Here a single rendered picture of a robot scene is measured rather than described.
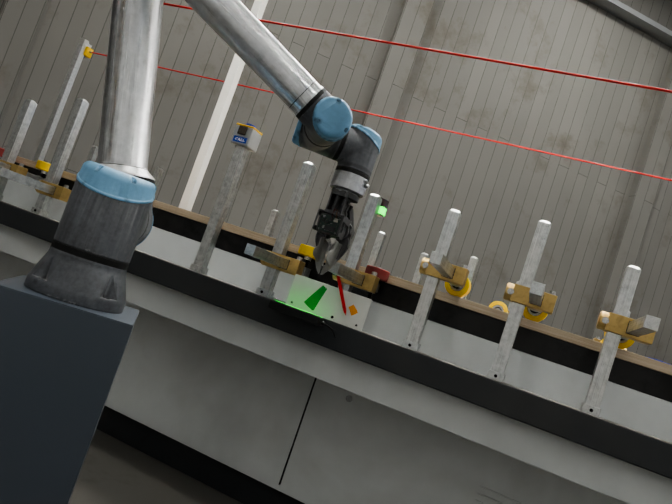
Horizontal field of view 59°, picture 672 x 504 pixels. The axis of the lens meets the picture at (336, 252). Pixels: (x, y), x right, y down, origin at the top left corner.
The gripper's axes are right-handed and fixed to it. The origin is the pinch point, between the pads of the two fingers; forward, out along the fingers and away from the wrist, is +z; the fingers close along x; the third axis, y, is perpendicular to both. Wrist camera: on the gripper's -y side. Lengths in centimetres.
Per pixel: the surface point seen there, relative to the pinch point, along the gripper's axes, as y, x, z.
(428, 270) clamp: -30.8, 19.4, -10.8
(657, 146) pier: -626, 116, -294
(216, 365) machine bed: -53, -47, 42
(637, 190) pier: -621, 109, -234
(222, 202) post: -32, -54, -12
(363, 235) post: -31.5, -3.2, -15.2
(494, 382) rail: -29, 46, 13
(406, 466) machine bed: -53, 28, 48
